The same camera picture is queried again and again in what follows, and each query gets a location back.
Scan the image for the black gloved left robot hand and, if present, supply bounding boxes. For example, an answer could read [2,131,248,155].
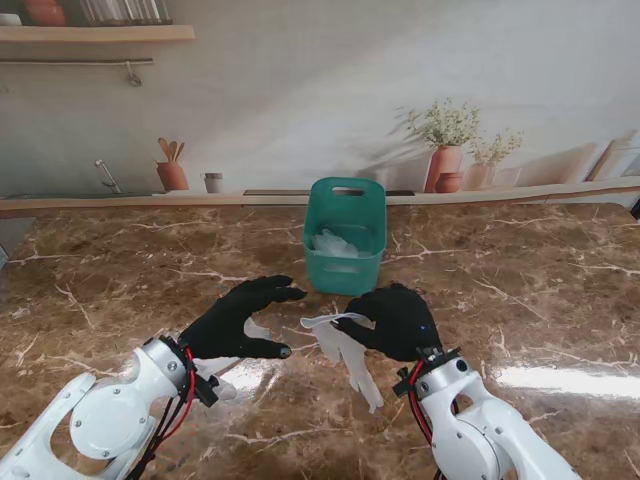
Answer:
[178,274,307,360]

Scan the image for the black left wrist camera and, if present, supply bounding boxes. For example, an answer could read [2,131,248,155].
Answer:
[194,374,221,408]

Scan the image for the red black left arm cables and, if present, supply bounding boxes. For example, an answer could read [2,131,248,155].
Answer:
[132,347,197,480]

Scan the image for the red black arm cables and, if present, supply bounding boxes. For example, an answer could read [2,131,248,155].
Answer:
[132,347,197,480]
[408,359,437,447]

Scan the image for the red black right arm cables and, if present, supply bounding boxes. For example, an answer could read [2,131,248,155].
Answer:
[408,359,437,447]

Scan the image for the green plastic basket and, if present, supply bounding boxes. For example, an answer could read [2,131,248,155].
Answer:
[303,177,389,297]

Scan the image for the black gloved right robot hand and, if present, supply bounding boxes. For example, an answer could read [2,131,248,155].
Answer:
[332,283,444,362]

